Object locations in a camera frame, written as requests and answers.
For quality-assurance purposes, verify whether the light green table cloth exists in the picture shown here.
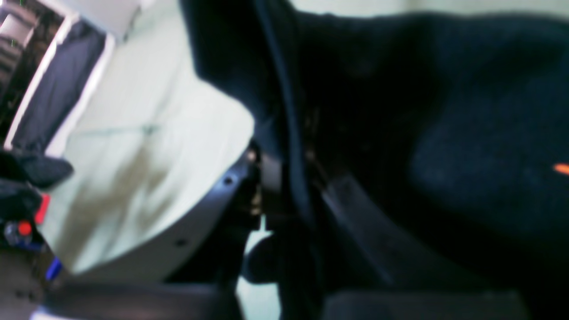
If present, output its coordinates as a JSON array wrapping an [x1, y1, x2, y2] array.
[[31, 0, 569, 320]]

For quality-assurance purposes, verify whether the dark navy T-shirt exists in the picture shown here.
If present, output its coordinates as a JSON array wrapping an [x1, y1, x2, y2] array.
[[180, 0, 568, 320]]

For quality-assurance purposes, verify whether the white bin right corner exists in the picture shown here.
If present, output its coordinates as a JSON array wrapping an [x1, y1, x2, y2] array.
[[1, 0, 143, 157]]

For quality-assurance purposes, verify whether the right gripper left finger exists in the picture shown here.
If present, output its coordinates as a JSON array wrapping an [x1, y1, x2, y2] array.
[[40, 148, 282, 320]]

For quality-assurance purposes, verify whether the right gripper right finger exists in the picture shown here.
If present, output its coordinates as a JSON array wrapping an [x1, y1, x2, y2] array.
[[321, 174, 531, 320]]

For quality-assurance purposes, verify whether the blue orange bar clamp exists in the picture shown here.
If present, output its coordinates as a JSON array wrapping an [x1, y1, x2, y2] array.
[[1, 193, 62, 288]]

